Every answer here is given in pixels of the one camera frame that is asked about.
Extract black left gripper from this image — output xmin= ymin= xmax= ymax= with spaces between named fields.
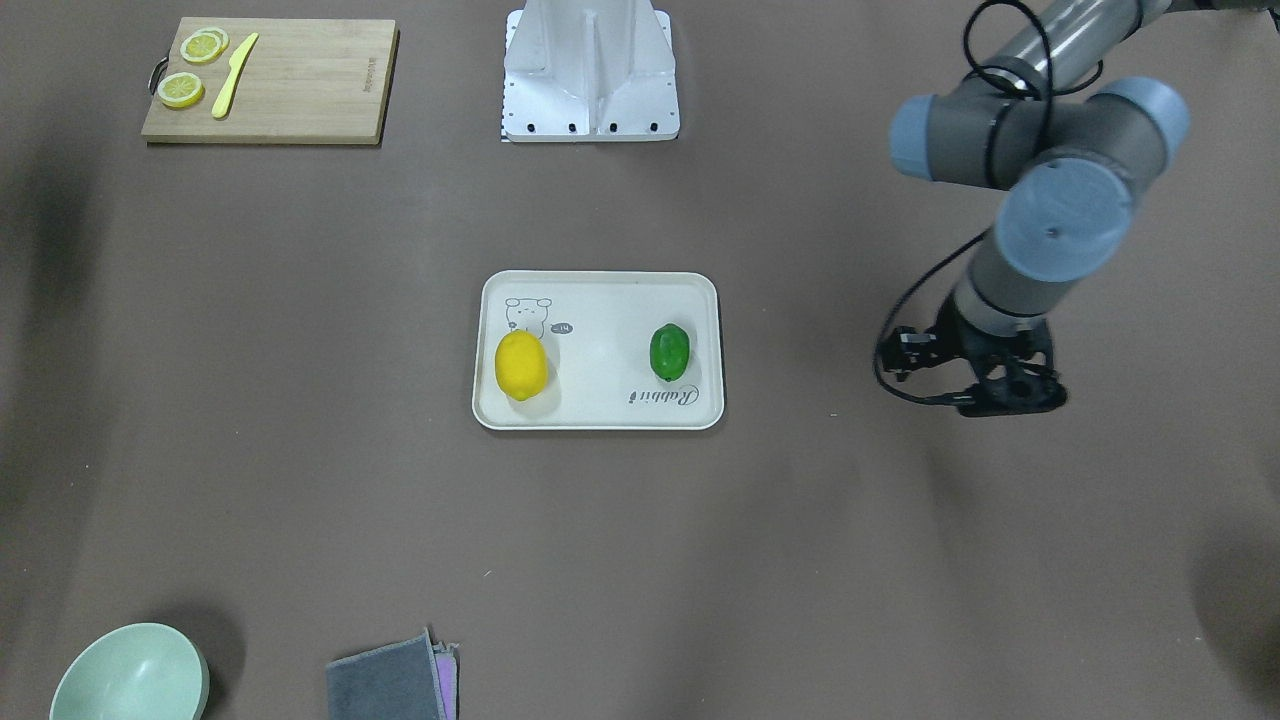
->
xmin=878 ymin=300 xmax=1068 ymax=418

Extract green lime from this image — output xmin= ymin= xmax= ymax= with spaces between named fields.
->
xmin=649 ymin=323 xmax=691 ymax=383

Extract yellow lemon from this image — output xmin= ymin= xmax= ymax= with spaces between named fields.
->
xmin=494 ymin=331 xmax=550 ymax=402

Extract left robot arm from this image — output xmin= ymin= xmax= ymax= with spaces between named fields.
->
xmin=870 ymin=1 xmax=1277 ymax=418

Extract cream rabbit tray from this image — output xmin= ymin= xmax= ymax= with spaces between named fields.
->
xmin=471 ymin=270 xmax=726 ymax=430

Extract grey folded cloth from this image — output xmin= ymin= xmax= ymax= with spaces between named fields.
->
xmin=325 ymin=630 xmax=460 ymax=719

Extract yellow plastic knife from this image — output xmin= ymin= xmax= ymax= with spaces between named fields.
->
xmin=211 ymin=32 xmax=260 ymax=120

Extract lemon slice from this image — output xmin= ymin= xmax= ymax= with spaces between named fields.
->
xmin=154 ymin=72 xmax=205 ymax=110
xmin=180 ymin=27 xmax=230 ymax=65

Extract mint green bowl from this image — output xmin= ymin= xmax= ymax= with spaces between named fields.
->
xmin=47 ymin=623 xmax=211 ymax=719

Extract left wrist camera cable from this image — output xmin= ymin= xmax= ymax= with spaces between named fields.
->
xmin=873 ymin=231 xmax=991 ymax=406

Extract white pedestal base plate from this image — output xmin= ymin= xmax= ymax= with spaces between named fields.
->
xmin=500 ymin=1 xmax=681 ymax=143

